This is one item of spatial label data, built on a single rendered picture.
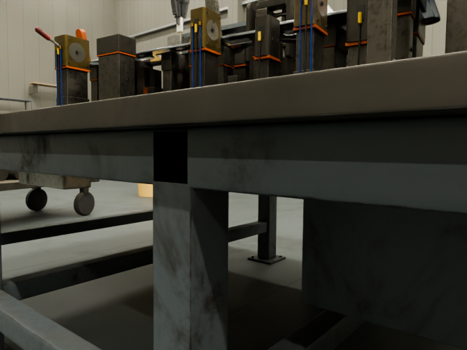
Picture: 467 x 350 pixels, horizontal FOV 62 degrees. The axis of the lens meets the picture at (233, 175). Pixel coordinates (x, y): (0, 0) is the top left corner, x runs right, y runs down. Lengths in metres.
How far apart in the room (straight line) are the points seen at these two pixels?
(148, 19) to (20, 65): 3.78
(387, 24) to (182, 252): 0.53
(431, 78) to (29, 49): 12.09
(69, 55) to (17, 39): 10.58
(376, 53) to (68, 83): 1.19
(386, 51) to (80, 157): 0.57
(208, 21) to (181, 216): 0.80
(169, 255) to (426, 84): 0.38
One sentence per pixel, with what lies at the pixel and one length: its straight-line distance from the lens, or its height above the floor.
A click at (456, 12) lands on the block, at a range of 1.01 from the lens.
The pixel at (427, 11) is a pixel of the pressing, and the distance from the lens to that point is 1.21.
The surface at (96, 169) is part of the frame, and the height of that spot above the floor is 0.60.
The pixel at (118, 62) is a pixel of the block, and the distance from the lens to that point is 1.46.
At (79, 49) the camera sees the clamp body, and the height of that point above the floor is 1.02.
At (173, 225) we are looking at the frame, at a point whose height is 0.53.
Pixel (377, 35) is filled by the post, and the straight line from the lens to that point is 0.78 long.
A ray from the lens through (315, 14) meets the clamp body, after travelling 1.01.
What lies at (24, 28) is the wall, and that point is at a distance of 12.37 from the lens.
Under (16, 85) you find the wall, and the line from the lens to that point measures 11.97.
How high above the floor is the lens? 0.63
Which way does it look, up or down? 4 degrees down
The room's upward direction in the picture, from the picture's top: 1 degrees clockwise
